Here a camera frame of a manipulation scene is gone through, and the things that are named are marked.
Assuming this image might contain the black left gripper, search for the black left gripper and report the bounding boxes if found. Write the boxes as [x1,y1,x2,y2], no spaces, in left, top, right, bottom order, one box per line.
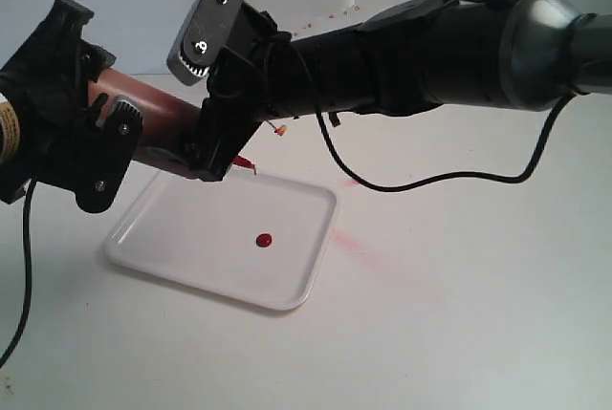
[1,0,143,213]

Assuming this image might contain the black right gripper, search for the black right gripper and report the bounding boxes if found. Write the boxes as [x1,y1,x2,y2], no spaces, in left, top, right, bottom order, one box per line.
[166,0,293,182]

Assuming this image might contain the red sauce squeeze bottle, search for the red sauce squeeze bottle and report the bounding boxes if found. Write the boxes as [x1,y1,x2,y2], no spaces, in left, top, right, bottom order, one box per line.
[88,68,259,180]

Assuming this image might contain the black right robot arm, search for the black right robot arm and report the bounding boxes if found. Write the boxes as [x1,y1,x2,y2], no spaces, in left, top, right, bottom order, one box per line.
[166,0,611,181]

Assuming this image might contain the red sauce drop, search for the red sauce drop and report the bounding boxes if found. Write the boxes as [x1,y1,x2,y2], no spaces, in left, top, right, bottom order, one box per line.
[255,233,273,248]

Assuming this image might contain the white rectangular plastic tray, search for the white rectangular plastic tray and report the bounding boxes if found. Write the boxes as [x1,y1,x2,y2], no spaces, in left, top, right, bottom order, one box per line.
[102,168,339,312]

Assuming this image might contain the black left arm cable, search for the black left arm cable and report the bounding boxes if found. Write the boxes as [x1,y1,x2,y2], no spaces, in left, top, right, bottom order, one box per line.
[0,179,37,368]

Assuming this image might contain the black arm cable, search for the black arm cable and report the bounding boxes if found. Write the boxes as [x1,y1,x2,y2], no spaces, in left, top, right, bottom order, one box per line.
[267,36,575,193]
[0,179,37,368]

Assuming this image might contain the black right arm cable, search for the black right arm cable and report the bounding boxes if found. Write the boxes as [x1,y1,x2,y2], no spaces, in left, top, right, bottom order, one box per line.
[267,36,575,193]

